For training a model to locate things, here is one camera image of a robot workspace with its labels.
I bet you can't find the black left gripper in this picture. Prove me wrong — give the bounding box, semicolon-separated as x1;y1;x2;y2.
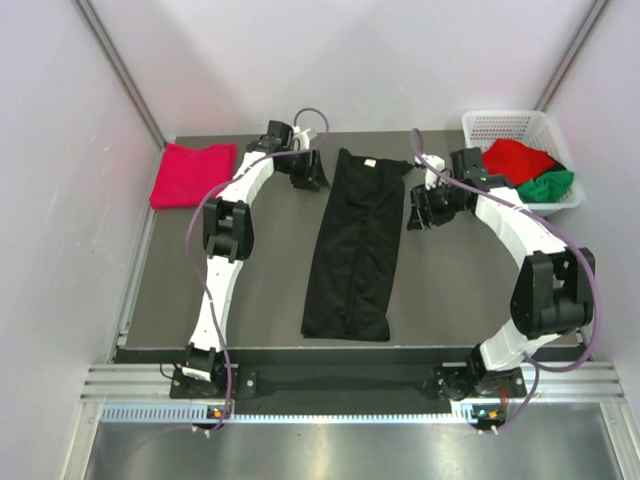
276;147;329;190

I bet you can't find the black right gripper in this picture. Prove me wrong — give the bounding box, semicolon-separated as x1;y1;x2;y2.
407;180;468;232

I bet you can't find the black t shirt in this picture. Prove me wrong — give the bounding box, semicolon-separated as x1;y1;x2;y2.
301;148;412;342

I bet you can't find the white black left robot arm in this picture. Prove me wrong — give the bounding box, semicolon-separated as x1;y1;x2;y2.
180;125;327;397

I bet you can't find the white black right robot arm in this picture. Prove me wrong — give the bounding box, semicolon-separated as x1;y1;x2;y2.
407;183;595;401

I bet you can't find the white plastic basket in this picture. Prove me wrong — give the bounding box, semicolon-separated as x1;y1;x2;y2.
462;110;584;217

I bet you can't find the red t shirt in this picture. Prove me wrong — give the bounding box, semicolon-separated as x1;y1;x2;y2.
482;139;556;187

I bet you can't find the folded pink t shirt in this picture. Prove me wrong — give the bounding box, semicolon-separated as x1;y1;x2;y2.
149;144;237;210

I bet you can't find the green t shirt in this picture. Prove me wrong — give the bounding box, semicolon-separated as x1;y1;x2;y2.
517;170;574;204

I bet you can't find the black shirt in basket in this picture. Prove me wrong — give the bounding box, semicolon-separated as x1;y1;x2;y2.
542;161;567;175

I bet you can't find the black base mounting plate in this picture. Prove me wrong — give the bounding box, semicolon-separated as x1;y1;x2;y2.
170;363;526;402

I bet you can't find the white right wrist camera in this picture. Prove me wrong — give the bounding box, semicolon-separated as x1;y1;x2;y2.
414;154;446;190

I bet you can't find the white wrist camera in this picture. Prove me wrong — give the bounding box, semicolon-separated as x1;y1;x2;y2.
292;126;317;151
414;154;446;190

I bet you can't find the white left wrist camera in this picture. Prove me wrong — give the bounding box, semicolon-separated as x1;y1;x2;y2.
292;126;317;151

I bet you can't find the aluminium rail frame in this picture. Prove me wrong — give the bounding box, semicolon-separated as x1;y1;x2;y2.
79;362;626;404

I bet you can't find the white slotted cable duct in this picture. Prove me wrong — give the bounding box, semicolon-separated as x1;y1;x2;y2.
101;402;506;424

